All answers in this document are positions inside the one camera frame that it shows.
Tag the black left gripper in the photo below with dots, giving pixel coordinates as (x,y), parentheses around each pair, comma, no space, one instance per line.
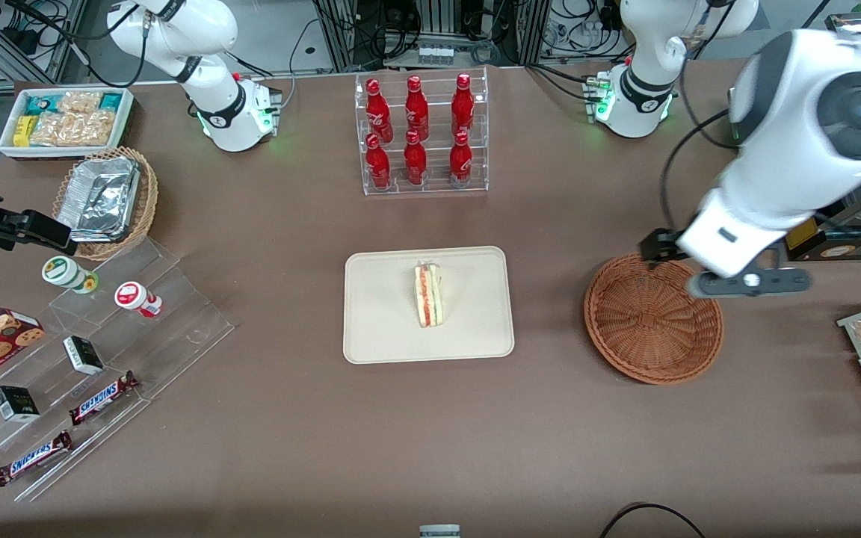
(658,245)

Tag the triangle sandwich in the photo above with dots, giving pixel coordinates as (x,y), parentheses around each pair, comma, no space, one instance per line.
(428,295)

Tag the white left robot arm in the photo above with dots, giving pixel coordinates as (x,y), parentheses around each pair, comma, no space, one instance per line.
(789,149)

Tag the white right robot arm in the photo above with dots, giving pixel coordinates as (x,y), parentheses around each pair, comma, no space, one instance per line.
(214,90)

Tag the brown wicker basket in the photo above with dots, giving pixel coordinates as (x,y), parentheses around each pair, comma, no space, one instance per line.
(651,325)

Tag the light wicker basket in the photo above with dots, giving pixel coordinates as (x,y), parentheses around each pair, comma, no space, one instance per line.
(148,202)

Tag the beige rectangular tray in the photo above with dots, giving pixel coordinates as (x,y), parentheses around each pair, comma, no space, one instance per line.
(386,314)

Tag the green lid sunflower jar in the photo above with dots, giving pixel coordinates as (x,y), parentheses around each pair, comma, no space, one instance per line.
(60,270)

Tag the stack of foil containers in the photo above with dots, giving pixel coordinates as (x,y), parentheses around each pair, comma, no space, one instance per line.
(98,198)

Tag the white plastic snack bin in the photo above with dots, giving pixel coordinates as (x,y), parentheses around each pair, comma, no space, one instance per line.
(64,152)

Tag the yellow snack packet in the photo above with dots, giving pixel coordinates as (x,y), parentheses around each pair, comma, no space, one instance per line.
(23,129)

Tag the clear bag of crackers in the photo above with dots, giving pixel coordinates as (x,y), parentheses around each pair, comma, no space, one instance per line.
(79,101)
(72,128)

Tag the red lid white jar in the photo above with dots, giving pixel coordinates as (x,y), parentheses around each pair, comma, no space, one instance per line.
(130,294)

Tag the teal snack packet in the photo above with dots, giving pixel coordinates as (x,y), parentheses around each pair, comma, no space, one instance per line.
(110,100)
(40,104)

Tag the small black carton box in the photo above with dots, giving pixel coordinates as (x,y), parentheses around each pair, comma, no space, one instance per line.
(83,355)
(16,403)

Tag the Snickers chocolate bar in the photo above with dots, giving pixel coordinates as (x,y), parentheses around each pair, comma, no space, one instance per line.
(32,458)
(102,397)

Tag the clear acrylic tiered display stand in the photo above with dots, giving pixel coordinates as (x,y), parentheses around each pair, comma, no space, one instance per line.
(191,321)

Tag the red cola bottle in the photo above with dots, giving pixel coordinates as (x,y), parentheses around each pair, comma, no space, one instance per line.
(377,108)
(460,157)
(378,163)
(416,108)
(414,159)
(463,104)

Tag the clear acrylic bottle rack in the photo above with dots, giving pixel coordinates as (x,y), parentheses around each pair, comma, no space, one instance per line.
(434,90)

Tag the white power strip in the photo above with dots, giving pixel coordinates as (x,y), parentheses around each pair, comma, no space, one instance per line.
(436,54)

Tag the small grey box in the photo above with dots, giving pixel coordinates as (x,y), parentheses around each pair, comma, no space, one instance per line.
(439,531)

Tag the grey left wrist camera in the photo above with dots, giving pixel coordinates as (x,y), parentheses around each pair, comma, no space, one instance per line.
(774,282)

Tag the aluminium frame rack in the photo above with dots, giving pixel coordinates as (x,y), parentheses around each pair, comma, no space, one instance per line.
(341,37)

